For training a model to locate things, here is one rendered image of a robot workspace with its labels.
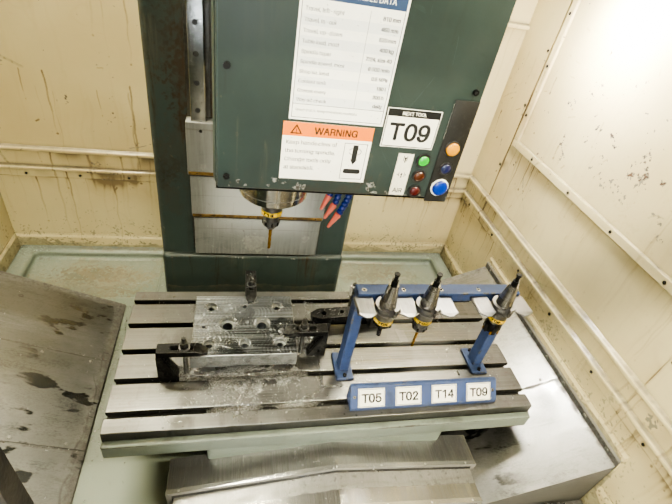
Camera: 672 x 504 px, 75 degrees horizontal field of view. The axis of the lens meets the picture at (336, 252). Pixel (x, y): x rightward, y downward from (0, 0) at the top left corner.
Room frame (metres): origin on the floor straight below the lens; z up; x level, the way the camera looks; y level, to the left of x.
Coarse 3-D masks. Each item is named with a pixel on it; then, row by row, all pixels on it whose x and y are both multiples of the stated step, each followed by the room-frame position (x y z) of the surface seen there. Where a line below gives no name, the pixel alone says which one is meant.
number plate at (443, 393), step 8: (448, 384) 0.83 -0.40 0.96; (456, 384) 0.83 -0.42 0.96; (432, 392) 0.80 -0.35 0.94; (440, 392) 0.81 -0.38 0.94; (448, 392) 0.81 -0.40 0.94; (456, 392) 0.82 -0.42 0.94; (432, 400) 0.79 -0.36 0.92; (440, 400) 0.79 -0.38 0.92; (448, 400) 0.80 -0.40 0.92; (456, 400) 0.81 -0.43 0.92
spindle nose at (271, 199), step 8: (240, 192) 0.85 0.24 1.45; (248, 192) 0.82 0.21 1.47; (256, 192) 0.81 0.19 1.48; (264, 192) 0.81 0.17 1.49; (272, 192) 0.81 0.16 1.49; (280, 192) 0.81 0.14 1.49; (288, 192) 0.82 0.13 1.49; (296, 192) 0.84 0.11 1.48; (248, 200) 0.82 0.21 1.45; (256, 200) 0.81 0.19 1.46; (264, 200) 0.81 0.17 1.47; (272, 200) 0.81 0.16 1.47; (280, 200) 0.81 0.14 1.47; (288, 200) 0.82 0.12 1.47; (296, 200) 0.84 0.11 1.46; (272, 208) 0.81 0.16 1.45; (280, 208) 0.82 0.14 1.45
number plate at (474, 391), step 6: (468, 384) 0.84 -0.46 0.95; (474, 384) 0.85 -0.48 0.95; (480, 384) 0.85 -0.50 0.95; (486, 384) 0.86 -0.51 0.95; (468, 390) 0.83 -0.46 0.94; (474, 390) 0.84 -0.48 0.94; (480, 390) 0.84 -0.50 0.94; (486, 390) 0.85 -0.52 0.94; (468, 396) 0.82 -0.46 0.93; (474, 396) 0.83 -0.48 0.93; (480, 396) 0.83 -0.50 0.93; (486, 396) 0.84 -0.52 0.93
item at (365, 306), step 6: (354, 300) 0.82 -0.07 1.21; (360, 300) 0.83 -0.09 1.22; (366, 300) 0.83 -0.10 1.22; (372, 300) 0.83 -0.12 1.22; (360, 306) 0.80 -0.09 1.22; (366, 306) 0.81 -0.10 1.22; (372, 306) 0.81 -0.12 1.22; (360, 312) 0.78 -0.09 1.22; (366, 312) 0.79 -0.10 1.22; (372, 312) 0.79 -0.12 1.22; (366, 318) 0.77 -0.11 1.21
